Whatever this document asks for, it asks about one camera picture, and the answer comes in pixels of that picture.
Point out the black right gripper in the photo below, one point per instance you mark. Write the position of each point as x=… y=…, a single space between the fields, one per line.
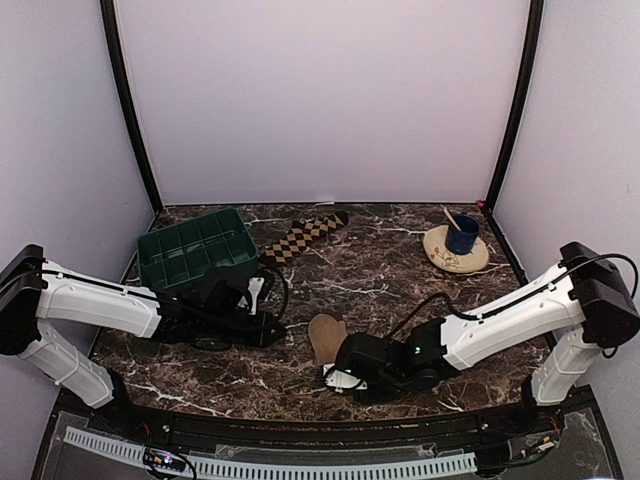
x=375 y=398

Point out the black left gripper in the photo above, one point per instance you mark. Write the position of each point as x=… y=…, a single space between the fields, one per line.
x=261 y=337

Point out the tan ribbed sock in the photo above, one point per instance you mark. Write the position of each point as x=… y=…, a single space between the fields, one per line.
x=326 y=335

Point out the green plastic divider tray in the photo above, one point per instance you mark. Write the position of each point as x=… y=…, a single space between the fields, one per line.
x=179 y=255

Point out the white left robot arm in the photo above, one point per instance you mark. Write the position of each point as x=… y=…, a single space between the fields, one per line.
x=35 y=292

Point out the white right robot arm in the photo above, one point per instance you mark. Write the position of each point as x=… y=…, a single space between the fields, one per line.
x=584 y=296

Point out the brown argyle sock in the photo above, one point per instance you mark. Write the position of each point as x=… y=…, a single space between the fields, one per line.
x=300 y=237

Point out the cream floral plate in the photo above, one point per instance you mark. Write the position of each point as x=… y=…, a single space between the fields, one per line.
x=438 y=254

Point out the blue speckled mug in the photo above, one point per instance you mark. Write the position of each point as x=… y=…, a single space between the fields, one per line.
x=463 y=231

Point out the wooden spoon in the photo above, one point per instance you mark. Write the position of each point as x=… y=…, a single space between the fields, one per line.
x=450 y=218

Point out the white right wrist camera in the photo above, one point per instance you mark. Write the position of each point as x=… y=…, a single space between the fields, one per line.
x=341 y=382

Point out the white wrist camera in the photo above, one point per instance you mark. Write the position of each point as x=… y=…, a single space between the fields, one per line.
x=341 y=382
x=249 y=301

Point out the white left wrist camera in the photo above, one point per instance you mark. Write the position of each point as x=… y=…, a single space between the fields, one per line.
x=249 y=301

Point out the white slotted cable duct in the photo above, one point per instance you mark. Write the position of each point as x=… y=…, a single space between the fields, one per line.
x=166 y=464

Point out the black front rail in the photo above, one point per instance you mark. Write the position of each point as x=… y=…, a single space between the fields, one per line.
x=199 y=430

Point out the left black frame post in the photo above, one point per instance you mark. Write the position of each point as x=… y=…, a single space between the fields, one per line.
x=126 y=100

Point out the black frame post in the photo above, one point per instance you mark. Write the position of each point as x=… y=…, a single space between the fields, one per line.
x=126 y=100
x=526 y=65

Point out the right black frame post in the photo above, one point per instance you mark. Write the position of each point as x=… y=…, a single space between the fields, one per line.
x=526 y=65

